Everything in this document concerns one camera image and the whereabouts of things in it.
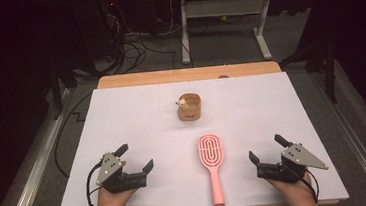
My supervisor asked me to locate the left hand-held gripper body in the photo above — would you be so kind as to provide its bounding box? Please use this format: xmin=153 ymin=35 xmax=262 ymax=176
xmin=93 ymin=148 xmax=151 ymax=196

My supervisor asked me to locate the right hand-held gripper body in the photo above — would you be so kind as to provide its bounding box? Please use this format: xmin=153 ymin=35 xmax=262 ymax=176
xmin=254 ymin=140 xmax=330 ymax=187

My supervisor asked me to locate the pink hairbrush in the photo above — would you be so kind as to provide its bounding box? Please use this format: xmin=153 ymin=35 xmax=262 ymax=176
xmin=197 ymin=132 xmax=229 ymax=206

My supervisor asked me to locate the person's right hand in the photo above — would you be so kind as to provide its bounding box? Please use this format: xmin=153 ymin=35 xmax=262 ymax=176
xmin=266 ymin=171 xmax=316 ymax=206

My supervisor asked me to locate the person's left hand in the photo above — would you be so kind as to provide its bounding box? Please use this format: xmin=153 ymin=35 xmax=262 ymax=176
xmin=95 ymin=183 xmax=140 ymax=206

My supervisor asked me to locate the white table board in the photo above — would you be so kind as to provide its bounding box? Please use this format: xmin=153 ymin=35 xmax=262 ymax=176
xmin=46 ymin=66 xmax=350 ymax=206

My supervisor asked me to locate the round wooden container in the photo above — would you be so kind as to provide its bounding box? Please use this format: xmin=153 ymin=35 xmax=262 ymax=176
xmin=174 ymin=91 xmax=205 ymax=124

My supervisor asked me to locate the small pale figurine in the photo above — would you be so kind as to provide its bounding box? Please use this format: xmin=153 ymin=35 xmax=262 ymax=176
xmin=174 ymin=96 xmax=190 ymax=111

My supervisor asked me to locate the dark metal stand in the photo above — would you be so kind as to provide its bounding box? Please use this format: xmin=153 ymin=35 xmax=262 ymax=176
xmin=277 ymin=32 xmax=343 ymax=108
xmin=48 ymin=58 xmax=81 ymax=120

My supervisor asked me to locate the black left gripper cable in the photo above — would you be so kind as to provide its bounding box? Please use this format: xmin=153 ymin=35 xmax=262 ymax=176
xmin=83 ymin=159 xmax=109 ymax=206

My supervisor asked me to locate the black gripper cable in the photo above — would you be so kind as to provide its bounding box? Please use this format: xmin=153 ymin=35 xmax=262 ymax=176
xmin=83 ymin=159 xmax=109 ymax=206
xmin=290 ymin=164 xmax=321 ymax=206

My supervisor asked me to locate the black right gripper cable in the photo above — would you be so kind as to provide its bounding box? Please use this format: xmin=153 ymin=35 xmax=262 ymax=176
xmin=290 ymin=164 xmax=321 ymax=206

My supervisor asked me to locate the long black floor cable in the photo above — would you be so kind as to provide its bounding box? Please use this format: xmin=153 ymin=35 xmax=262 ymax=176
xmin=49 ymin=90 xmax=101 ymax=180

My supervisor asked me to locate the aluminium floor rail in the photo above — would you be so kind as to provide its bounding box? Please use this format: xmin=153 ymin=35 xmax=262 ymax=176
xmin=0 ymin=87 xmax=81 ymax=206
xmin=312 ymin=66 xmax=366 ymax=206

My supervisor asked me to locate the tangle of black cables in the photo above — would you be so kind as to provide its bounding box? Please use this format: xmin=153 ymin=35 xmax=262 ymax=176
xmin=101 ymin=0 xmax=182 ymax=75

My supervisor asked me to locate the white metal desk frame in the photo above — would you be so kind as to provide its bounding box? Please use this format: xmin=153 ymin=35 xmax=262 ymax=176
xmin=176 ymin=0 xmax=281 ymax=68

